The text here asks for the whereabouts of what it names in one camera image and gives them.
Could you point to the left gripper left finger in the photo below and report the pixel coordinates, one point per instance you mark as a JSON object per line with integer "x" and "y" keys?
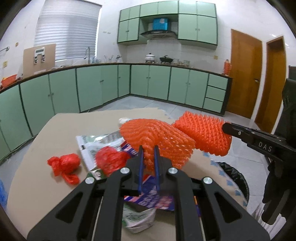
{"x": 93, "y": 210}

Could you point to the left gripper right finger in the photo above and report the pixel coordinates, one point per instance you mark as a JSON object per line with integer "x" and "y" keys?
{"x": 203, "y": 210}

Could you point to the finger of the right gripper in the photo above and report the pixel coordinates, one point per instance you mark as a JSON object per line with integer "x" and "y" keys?
{"x": 258, "y": 140}

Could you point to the blue cracker bag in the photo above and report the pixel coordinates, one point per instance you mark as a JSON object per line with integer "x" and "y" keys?
{"x": 152, "y": 194}

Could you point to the large red plastic bag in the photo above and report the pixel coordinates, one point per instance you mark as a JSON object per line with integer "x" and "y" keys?
{"x": 109, "y": 160}

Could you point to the orange foam net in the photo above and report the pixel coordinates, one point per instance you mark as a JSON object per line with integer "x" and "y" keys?
{"x": 206, "y": 131}
{"x": 148, "y": 133}

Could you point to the blue white paper cup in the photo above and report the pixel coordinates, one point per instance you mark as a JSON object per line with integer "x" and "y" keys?
{"x": 124, "y": 120}

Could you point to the small red plastic bag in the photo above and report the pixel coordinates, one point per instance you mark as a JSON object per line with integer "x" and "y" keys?
{"x": 65, "y": 166}

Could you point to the green milk carton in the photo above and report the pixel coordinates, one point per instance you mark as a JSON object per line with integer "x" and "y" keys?
{"x": 135, "y": 221}

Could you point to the clear green printed wrapper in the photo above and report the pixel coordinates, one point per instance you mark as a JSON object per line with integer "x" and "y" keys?
{"x": 90, "y": 145}

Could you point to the black trash bin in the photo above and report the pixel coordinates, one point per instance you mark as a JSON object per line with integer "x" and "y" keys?
{"x": 237, "y": 177}

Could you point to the orange thermos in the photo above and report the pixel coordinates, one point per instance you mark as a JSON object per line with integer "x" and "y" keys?
{"x": 227, "y": 67}

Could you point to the brown wooden door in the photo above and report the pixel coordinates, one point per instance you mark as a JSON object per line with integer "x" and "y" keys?
{"x": 246, "y": 61}

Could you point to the white cooking pot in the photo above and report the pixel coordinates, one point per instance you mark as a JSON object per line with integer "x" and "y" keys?
{"x": 150, "y": 58}

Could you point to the blue plastic bag on floor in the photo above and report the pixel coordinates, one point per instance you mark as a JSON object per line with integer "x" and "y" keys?
{"x": 3, "y": 195}

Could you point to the black wok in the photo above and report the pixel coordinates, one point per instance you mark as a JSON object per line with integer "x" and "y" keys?
{"x": 166, "y": 60}

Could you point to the green lower cabinets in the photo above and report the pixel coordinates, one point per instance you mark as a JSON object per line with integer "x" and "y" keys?
{"x": 28, "y": 104}

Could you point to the green cabinets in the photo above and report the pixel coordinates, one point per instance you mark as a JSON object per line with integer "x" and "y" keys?
{"x": 28, "y": 104}
{"x": 192, "y": 23}

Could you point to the chrome sink faucet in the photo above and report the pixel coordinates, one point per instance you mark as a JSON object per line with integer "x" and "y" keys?
{"x": 87, "y": 55}

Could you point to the green upper cabinets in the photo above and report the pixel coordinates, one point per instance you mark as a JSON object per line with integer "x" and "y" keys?
{"x": 192, "y": 23}

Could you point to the black range hood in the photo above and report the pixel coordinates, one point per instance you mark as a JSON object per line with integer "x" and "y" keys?
{"x": 159, "y": 34}

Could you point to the cardboard box with dispenser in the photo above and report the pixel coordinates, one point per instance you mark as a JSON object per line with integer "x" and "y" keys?
{"x": 38, "y": 59}

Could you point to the orange plastic basin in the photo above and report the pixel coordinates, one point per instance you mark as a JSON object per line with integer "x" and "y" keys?
{"x": 8, "y": 81}

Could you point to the blue box above hood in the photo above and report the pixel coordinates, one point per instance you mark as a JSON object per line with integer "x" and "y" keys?
{"x": 161, "y": 24}

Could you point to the window blinds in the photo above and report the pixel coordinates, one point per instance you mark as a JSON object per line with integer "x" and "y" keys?
{"x": 70, "y": 25}

